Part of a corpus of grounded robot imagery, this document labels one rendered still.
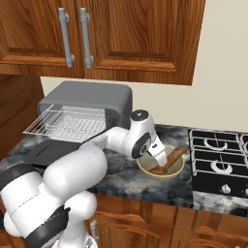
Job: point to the wooden wall cupboard door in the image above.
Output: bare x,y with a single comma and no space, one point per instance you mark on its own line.
142,35
29,29

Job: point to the black gas hob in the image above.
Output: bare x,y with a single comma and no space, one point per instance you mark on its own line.
219,161

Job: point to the wooden base cupboard door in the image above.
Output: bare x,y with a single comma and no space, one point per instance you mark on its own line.
129,231
210,232

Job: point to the cream yellow bowl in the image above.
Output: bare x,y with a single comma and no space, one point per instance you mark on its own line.
144,168

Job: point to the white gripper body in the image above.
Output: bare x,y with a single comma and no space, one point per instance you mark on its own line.
161,156

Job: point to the white hob knob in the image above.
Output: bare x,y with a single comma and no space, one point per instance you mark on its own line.
246,192
226,189

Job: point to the dark toaster oven door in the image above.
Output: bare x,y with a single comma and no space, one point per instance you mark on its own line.
48,151

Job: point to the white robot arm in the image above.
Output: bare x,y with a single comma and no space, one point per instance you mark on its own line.
74,168

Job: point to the tall wooden cabinet panel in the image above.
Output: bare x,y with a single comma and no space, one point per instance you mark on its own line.
17,113

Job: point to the grey toaster oven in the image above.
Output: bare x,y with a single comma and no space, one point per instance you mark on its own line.
93,95

